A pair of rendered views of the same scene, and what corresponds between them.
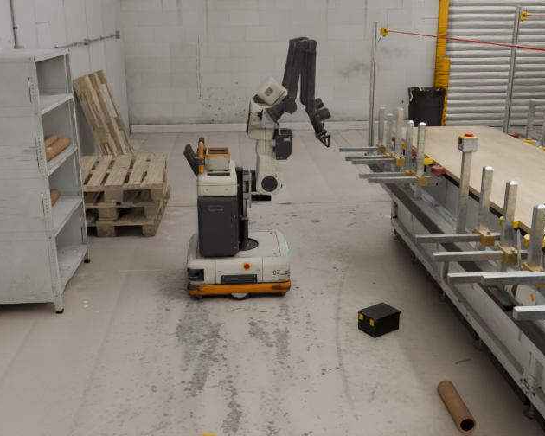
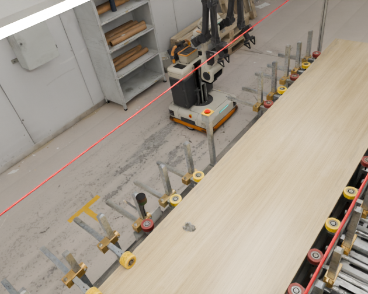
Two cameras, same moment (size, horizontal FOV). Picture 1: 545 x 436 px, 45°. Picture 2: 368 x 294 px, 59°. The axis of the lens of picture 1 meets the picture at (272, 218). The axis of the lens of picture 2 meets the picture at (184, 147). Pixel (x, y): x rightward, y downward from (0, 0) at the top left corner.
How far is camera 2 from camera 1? 2.90 m
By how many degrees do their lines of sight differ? 49
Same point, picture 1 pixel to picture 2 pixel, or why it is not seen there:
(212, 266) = (176, 111)
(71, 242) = (159, 71)
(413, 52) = not seen: outside the picture
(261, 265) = (196, 118)
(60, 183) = (151, 43)
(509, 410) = not seen: hidden behind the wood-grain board
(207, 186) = (170, 72)
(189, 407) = (107, 180)
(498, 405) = not seen: hidden behind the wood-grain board
